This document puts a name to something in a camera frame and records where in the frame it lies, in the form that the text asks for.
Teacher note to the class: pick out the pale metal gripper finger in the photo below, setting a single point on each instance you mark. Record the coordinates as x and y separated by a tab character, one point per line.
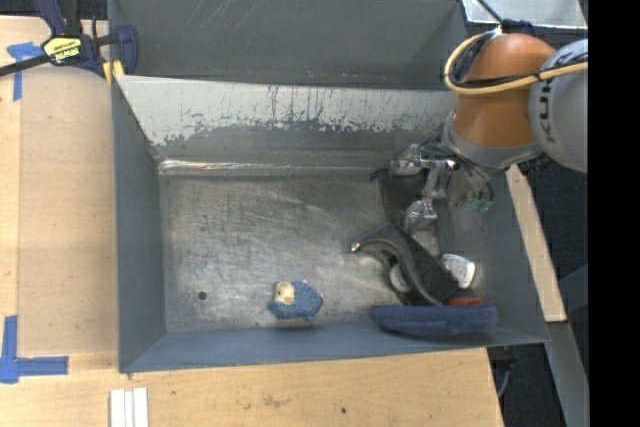
406	162
419	216

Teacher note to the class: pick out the black angular tool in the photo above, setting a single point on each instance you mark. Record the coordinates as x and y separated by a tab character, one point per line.
425	267

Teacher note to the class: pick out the white rounded object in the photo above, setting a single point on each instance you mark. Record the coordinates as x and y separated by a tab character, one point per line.
459	269

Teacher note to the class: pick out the red flat disc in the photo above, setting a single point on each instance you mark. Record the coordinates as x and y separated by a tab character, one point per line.
465	301

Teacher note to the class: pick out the dark blue oval pad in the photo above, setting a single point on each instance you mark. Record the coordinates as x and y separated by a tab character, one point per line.
435	319

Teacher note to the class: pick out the grey metal bin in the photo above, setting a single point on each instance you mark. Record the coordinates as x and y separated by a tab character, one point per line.
280	235

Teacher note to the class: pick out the blue toy animal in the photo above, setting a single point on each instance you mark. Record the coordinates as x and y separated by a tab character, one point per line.
297	301

